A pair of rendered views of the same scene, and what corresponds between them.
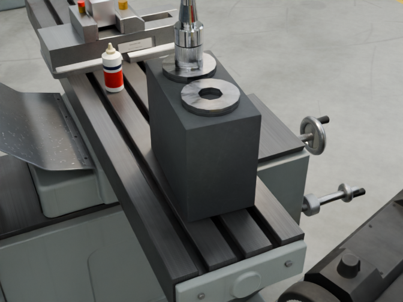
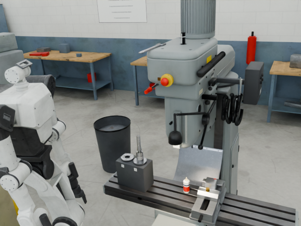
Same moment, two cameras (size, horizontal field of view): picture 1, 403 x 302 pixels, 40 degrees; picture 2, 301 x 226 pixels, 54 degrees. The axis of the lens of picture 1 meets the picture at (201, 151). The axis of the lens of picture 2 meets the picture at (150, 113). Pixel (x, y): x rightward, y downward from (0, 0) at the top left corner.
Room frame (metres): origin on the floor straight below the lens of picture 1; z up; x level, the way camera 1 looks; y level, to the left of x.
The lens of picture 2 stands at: (2.17, -0.96, 2.16)
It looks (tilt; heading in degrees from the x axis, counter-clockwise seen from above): 23 degrees down; 141
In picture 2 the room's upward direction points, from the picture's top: 3 degrees counter-clockwise
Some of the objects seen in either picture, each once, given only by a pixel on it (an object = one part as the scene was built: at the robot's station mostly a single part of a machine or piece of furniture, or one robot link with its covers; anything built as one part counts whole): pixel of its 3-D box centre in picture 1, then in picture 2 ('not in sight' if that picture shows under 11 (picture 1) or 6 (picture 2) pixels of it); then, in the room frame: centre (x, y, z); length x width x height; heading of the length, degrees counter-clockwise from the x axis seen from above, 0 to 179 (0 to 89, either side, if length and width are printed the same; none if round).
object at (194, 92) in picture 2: not in sight; (186, 80); (1.05, 0.20, 1.68); 0.34 x 0.24 x 0.10; 114
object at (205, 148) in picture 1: (199, 129); (134, 171); (0.76, 0.00, 1.03); 0.22 x 0.12 x 0.20; 20
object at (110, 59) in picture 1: (112, 66); (186, 184); (1.06, 0.19, 0.99); 0.04 x 0.04 x 0.11
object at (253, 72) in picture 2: not in sight; (254, 82); (1.25, 0.58, 1.62); 0.20 x 0.09 x 0.21; 114
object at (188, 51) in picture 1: (188, 47); (139, 156); (0.81, 0.02, 1.16); 0.05 x 0.05 x 0.06
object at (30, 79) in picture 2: not in sight; (40, 88); (0.61, -0.46, 1.70); 0.12 x 0.09 x 0.14; 44
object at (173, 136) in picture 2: not in sight; (175, 136); (1.18, -0.02, 1.46); 0.07 x 0.07 x 0.06
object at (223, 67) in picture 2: not in sight; (208, 64); (0.86, 0.62, 1.66); 0.80 x 0.23 x 0.20; 114
